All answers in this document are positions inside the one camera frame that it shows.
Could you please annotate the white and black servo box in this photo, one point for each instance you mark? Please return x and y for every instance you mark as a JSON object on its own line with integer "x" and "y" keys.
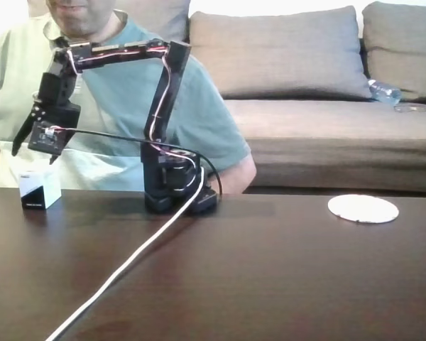
{"x": 39, "y": 190}

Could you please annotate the person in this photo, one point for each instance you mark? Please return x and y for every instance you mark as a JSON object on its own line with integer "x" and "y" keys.
{"x": 110, "y": 106}

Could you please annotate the grey sofa back cushion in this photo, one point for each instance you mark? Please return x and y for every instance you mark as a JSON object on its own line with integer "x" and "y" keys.
{"x": 156, "y": 17}
{"x": 401, "y": 46}
{"x": 277, "y": 53}

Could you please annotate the grey fabric sofa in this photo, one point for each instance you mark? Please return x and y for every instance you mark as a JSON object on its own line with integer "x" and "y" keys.
{"x": 323, "y": 149}

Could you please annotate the white round disc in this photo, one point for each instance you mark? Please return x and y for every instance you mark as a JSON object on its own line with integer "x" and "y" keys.
{"x": 363, "y": 209}

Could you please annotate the clear plastic water bottle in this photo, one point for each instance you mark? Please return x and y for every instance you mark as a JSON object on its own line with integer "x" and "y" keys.
{"x": 383, "y": 91}

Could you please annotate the clear plastic wrapper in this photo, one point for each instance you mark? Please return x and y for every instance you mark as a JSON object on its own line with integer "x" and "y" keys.
{"x": 412, "y": 108}

